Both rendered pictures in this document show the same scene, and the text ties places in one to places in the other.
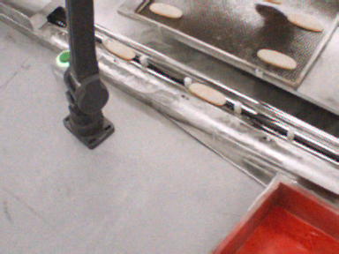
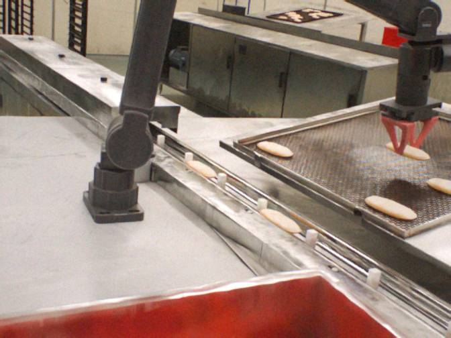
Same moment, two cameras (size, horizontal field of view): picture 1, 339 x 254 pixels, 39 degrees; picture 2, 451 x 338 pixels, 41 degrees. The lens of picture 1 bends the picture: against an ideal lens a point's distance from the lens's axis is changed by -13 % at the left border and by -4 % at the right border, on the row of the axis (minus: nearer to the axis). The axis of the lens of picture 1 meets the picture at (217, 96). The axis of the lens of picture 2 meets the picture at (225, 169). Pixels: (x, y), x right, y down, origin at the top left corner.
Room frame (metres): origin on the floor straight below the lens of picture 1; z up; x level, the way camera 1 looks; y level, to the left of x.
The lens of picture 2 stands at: (-0.12, -0.25, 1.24)
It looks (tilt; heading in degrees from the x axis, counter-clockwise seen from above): 18 degrees down; 22
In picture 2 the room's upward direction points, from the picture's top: 6 degrees clockwise
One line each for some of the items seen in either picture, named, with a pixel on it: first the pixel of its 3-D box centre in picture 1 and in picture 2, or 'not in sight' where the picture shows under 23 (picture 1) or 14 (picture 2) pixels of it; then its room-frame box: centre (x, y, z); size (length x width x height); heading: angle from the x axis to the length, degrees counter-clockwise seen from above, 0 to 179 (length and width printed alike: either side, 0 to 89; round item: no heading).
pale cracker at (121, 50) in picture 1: (119, 49); (201, 167); (0.97, 0.25, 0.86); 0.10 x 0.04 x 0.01; 55
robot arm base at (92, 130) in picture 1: (85, 116); (113, 188); (0.74, 0.31, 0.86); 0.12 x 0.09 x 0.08; 48
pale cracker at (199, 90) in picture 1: (207, 93); (279, 219); (0.80, 0.02, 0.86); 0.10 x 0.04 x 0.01; 55
